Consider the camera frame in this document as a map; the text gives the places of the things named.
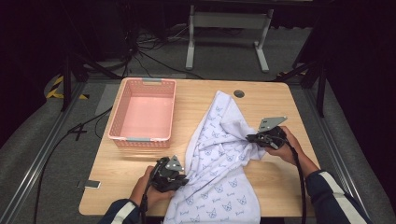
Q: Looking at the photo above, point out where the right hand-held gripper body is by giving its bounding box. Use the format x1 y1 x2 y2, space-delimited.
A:
255 116 289 151

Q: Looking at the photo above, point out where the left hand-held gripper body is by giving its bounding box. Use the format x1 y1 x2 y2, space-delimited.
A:
150 155 188 193

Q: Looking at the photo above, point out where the white printed cloth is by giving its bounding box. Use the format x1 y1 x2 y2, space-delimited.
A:
163 90 268 224

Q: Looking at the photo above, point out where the pink plastic basket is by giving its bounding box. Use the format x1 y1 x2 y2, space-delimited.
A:
107 77 177 149

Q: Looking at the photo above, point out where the person's left hand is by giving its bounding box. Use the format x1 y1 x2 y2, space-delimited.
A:
129 165 176 210

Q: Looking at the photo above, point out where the person's right hand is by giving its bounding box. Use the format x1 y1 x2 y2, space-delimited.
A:
264 125 304 166

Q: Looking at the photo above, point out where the black metal stand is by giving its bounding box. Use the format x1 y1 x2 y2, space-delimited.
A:
60 51 123 113
275 58 329 119

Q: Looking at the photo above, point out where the grey tape piece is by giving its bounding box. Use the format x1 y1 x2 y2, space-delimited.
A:
77 179 103 190

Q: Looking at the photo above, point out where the yellow black hazard tape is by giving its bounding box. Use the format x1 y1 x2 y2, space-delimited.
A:
45 75 91 101

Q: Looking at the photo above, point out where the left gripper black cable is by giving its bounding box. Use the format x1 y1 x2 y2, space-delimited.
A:
139 158 166 224

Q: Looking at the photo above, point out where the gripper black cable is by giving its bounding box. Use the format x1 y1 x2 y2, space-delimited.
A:
270 133 308 224
139 158 166 224

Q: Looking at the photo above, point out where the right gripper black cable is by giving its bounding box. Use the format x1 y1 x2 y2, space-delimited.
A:
270 133 308 224

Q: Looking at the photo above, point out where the aluminium floor rail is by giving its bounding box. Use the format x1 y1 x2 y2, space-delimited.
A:
303 88 375 218
0 81 89 224

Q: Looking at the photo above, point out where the grey metal table frame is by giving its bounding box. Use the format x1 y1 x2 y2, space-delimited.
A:
185 4 276 74

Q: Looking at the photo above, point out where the black floor cable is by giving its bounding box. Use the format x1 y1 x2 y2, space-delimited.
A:
32 106 114 224

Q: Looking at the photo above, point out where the tangle of black cables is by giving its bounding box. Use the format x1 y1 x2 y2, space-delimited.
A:
121 22 205 80

